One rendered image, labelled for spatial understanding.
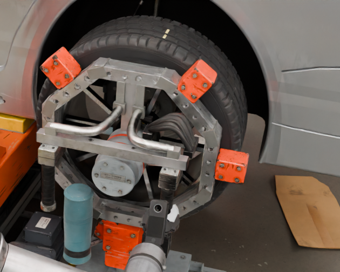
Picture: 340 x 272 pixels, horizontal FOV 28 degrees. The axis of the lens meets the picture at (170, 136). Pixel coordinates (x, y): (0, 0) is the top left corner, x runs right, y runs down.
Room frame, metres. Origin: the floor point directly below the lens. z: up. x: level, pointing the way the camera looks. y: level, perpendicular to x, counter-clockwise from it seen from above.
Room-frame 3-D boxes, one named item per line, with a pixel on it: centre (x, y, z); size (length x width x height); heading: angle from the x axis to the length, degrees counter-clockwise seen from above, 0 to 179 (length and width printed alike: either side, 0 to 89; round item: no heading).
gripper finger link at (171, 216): (1.48, -0.03, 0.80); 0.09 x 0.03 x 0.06; 163
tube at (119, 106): (1.66, 0.24, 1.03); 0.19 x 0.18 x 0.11; 170
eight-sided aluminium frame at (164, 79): (1.76, 0.12, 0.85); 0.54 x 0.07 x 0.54; 80
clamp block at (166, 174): (1.53, -0.01, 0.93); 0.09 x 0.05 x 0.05; 170
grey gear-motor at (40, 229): (1.88, 0.41, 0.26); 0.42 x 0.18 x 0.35; 170
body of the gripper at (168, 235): (1.38, 0.01, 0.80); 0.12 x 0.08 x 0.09; 170
